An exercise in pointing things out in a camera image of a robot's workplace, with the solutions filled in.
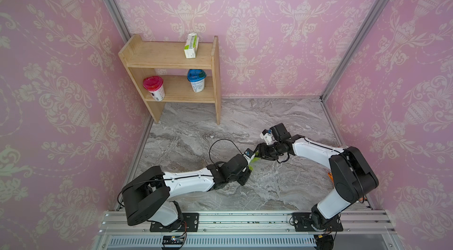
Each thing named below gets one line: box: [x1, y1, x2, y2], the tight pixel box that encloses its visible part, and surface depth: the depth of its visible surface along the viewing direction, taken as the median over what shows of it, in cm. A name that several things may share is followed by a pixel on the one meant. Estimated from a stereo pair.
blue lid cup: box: [186, 68, 208, 93], surface depth 91 cm
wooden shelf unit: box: [117, 34, 223, 125], surface depth 86 cm
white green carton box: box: [183, 32, 199, 59], surface depth 79 cm
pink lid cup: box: [142, 75, 166, 102], surface depth 86 cm
